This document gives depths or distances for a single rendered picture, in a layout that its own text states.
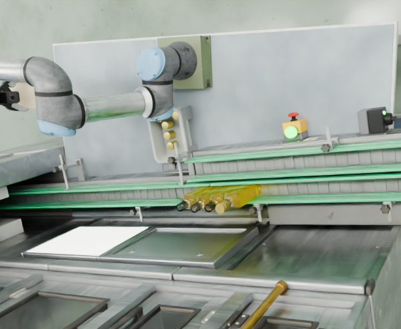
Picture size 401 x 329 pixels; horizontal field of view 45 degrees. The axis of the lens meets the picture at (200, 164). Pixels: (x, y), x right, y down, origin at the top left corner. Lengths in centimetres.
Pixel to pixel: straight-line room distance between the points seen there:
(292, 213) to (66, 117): 87
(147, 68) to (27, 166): 91
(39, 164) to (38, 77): 97
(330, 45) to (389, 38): 20
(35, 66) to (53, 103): 13
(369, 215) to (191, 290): 68
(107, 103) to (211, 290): 72
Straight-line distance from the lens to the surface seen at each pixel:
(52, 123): 157
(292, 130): 178
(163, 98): 180
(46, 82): 156
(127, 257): 171
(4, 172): 237
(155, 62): 177
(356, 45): 180
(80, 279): 172
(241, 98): 195
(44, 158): 251
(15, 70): 168
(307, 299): 129
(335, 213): 177
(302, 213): 181
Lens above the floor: 250
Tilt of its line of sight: 57 degrees down
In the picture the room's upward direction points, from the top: 114 degrees counter-clockwise
